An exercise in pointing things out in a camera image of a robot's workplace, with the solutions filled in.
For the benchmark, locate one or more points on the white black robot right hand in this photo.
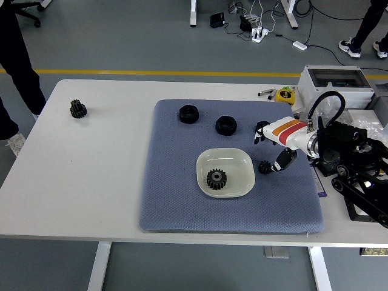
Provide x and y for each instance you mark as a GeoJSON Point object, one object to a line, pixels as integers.
{"type": "Point", "coordinates": [288, 130]}

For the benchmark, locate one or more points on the small black gear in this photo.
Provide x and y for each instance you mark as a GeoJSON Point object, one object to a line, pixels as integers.
{"type": "Point", "coordinates": [264, 167]}

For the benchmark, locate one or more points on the large black gear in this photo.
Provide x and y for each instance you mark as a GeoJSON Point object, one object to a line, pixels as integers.
{"type": "Point", "coordinates": [216, 179]}

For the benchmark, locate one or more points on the small black hex nut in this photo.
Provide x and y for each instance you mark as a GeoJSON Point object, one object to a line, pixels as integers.
{"type": "Point", "coordinates": [263, 122]}

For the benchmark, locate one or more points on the medium black hex nut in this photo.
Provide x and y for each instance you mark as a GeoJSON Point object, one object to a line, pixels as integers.
{"type": "Point", "coordinates": [225, 125]}

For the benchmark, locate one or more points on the white flat box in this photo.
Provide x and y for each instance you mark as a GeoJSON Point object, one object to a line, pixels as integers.
{"type": "Point", "coordinates": [366, 115]}

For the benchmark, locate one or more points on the large black hex nut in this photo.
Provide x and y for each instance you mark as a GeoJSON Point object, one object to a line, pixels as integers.
{"type": "Point", "coordinates": [188, 114]}

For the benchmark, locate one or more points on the grey under-table control box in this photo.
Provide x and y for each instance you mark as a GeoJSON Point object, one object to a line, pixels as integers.
{"type": "Point", "coordinates": [276, 252]}

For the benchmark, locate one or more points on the black adapter box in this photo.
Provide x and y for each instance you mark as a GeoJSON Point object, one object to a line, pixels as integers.
{"type": "Point", "coordinates": [217, 20]}

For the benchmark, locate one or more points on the yellow tape measure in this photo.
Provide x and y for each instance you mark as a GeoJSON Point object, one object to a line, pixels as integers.
{"type": "Point", "coordinates": [285, 95]}

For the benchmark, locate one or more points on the black silver marker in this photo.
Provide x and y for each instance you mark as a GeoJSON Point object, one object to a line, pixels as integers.
{"type": "Point", "coordinates": [265, 92]}

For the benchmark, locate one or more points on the clear plastic bag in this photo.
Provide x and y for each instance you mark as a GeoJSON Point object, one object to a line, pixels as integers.
{"type": "Point", "coordinates": [325, 106]}

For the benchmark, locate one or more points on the white square dish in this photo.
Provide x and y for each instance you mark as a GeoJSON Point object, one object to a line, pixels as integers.
{"type": "Point", "coordinates": [233, 163]}

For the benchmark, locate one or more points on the bubble wrap bundle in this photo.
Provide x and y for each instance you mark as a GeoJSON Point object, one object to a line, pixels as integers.
{"type": "Point", "coordinates": [373, 125]}

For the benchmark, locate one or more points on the white floor adapter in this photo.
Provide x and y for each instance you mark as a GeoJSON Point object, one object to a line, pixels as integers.
{"type": "Point", "coordinates": [299, 45]}

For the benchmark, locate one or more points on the white power strip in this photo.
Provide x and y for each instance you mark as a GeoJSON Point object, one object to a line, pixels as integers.
{"type": "Point", "coordinates": [259, 34]}

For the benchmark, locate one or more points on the black white flat device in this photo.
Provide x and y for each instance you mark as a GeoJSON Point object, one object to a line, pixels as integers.
{"type": "Point", "coordinates": [354, 213]}

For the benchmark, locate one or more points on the black power brick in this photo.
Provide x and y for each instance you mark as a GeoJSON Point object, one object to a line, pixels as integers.
{"type": "Point", "coordinates": [245, 23]}

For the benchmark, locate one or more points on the white background desk leg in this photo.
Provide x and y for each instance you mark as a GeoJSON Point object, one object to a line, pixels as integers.
{"type": "Point", "coordinates": [193, 13]}
{"type": "Point", "coordinates": [290, 13]}

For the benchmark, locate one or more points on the blue-grey textured mat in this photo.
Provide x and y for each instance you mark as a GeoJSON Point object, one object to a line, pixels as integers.
{"type": "Point", "coordinates": [182, 182]}

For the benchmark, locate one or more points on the person in dark trousers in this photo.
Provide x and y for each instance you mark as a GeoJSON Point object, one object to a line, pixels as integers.
{"type": "Point", "coordinates": [368, 24]}

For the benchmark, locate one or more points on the white table leg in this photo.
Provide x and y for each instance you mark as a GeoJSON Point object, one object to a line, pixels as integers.
{"type": "Point", "coordinates": [98, 266]}
{"type": "Point", "coordinates": [320, 269]}

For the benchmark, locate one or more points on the label strip under table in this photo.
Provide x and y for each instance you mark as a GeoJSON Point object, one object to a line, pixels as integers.
{"type": "Point", "coordinates": [374, 251]}

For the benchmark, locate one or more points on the black double stepped gear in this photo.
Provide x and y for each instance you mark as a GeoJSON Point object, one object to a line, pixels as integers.
{"type": "Point", "coordinates": [78, 109]}

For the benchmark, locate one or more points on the person beside table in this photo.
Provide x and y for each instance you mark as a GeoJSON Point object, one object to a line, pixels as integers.
{"type": "Point", "coordinates": [15, 60]}

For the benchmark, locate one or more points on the black office chair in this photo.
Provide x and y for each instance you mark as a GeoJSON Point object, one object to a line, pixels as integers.
{"type": "Point", "coordinates": [28, 10]}

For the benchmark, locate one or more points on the white electrical enclosure box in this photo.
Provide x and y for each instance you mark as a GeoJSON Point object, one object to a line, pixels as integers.
{"type": "Point", "coordinates": [333, 78]}

